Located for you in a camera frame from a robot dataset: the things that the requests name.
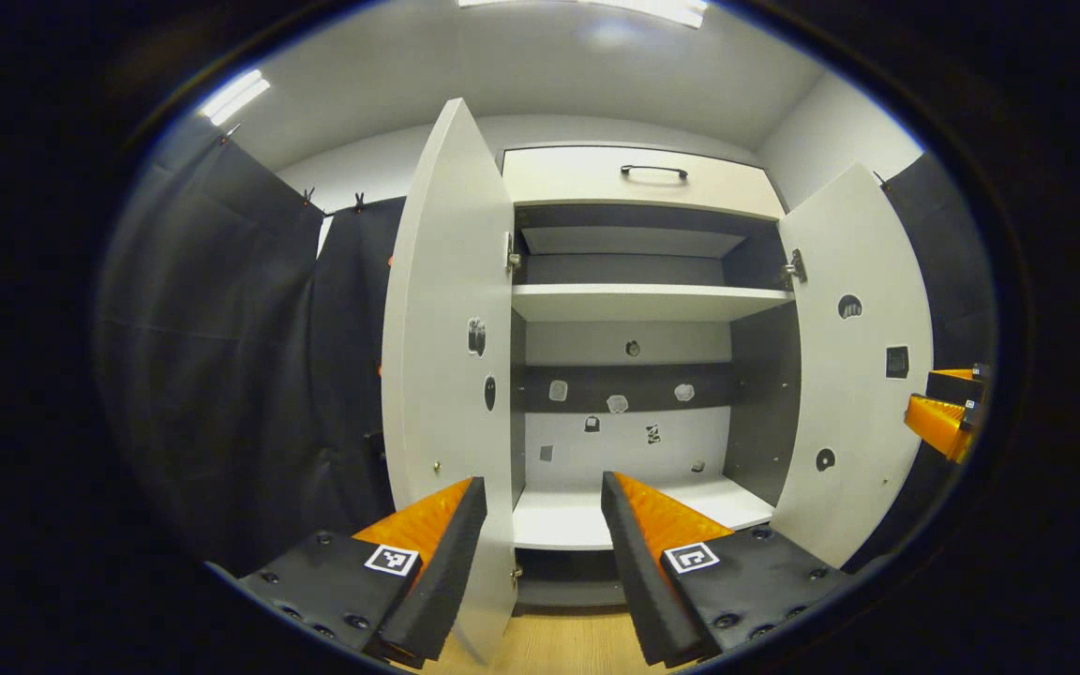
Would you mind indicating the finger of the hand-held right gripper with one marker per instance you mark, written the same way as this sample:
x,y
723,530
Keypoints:
x,y
938,427
957,384

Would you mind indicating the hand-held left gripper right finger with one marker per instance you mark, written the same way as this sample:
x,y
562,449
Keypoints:
x,y
638,572

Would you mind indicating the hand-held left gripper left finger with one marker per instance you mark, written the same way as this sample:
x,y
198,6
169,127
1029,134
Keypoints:
x,y
446,572

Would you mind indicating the white shoe cabinet door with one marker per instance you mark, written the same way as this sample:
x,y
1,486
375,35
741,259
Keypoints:
x,y
859,422
446,309

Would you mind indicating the white double-door shoe cabinet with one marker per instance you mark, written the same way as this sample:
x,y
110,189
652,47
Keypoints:
x,y
765,403

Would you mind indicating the metal door hinge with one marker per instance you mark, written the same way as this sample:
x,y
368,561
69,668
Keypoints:
x,y
794,267
513,255

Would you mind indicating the white cabinet drawer front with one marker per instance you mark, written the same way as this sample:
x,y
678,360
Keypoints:
x,y
577,178

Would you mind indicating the black backdrop cloth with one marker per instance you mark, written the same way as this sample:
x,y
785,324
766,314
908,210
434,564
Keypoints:
x,y
221,356

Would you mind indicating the ceiling light panel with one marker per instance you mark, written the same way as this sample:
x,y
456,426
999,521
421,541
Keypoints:
x,y
596,6
235,97

